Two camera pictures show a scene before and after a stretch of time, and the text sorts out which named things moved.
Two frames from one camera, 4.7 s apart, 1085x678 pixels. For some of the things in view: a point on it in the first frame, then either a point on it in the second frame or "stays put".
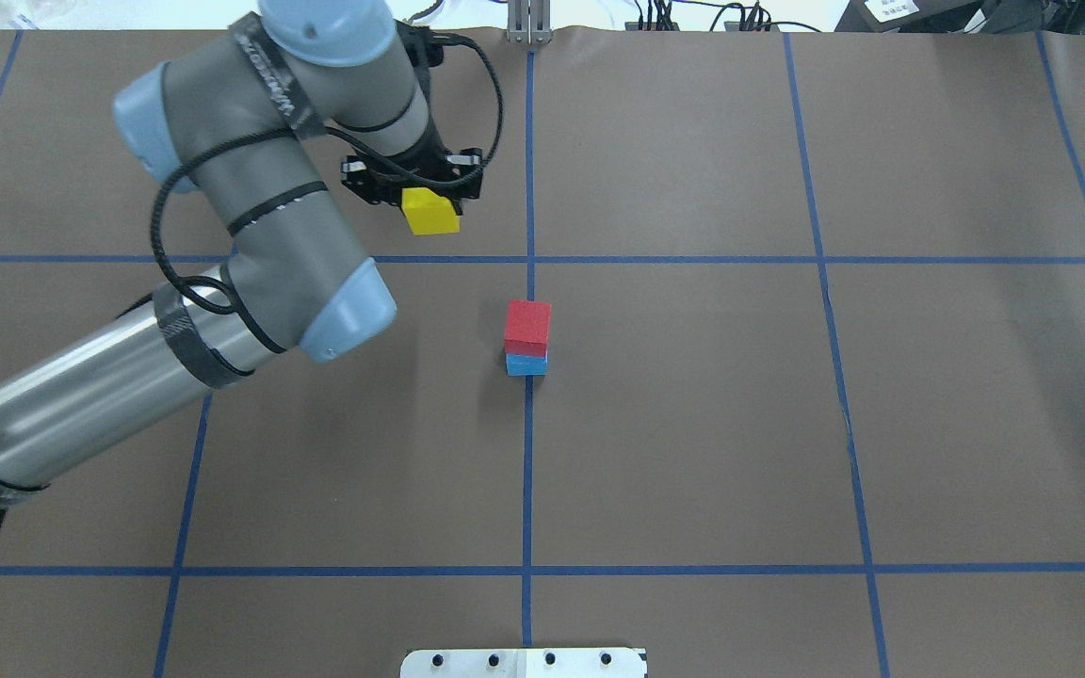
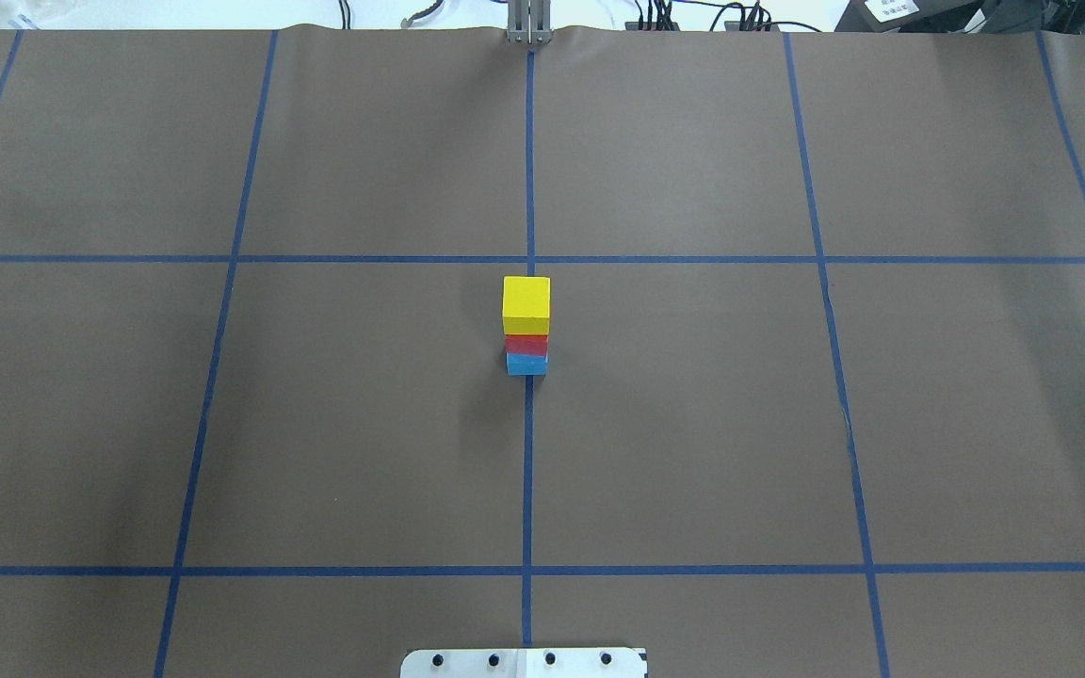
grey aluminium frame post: x=528 y=22 stays put
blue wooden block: x=519 y=364 stays put
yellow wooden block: x=429 y=213 to x=526 y=309
